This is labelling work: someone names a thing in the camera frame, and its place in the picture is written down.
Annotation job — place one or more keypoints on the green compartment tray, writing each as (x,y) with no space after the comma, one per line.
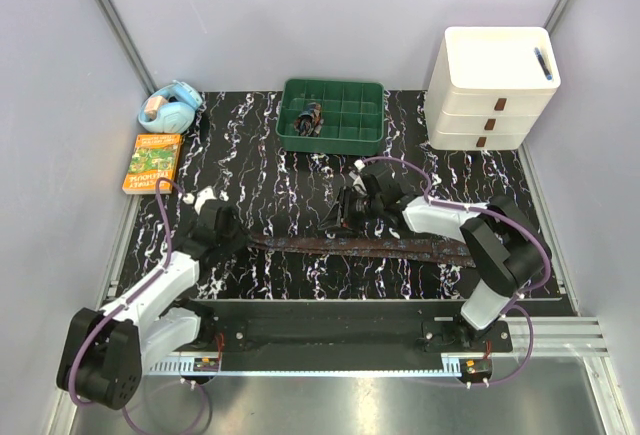
(353,112)

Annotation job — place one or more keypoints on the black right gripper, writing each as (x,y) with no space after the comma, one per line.
(335,217)

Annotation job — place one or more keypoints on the blue pen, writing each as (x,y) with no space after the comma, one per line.
(542,62)

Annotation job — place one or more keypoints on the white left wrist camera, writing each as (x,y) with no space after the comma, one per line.
(203,199)

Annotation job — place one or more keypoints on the black marbled table mat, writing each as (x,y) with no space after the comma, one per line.
(232,152)

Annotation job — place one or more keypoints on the rolled multicoloured tie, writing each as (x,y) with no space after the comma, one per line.
(309,122)

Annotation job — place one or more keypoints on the light blue headphones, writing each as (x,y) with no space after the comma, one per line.
(171,109)

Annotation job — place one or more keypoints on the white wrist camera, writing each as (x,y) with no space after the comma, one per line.
(360,179)
(203,199)

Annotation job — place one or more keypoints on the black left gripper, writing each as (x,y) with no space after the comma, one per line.
(241,235)

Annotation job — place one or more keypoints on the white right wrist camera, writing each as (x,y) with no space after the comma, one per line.
(360,179)

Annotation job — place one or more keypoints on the orange picture book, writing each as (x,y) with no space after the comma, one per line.
(154,156)

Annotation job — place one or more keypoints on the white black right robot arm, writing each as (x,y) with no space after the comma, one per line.
(503,244)

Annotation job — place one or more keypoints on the white drawer unit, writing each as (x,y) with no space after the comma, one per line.
(487,89)

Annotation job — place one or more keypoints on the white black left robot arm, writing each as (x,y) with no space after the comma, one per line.
(107,351)

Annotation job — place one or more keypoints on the brown tie with blue flowers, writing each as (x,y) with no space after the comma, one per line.
(447,251)

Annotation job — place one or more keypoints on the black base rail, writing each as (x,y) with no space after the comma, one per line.
(427,325)

